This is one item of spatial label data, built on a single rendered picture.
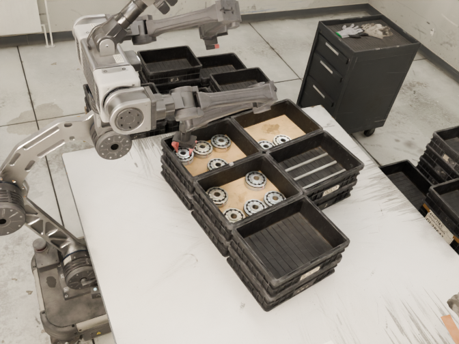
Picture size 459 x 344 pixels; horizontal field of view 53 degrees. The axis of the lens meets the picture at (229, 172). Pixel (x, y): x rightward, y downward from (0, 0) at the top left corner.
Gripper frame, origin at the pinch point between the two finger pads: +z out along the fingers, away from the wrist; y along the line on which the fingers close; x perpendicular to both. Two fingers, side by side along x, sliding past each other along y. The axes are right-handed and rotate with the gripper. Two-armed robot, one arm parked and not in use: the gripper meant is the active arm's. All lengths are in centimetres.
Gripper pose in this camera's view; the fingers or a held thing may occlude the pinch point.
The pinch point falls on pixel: (183, 152)
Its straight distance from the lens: 223.4
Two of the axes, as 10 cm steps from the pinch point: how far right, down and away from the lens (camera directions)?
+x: -2.2, 6.7, -7.1
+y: -9.7, -2.4, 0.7
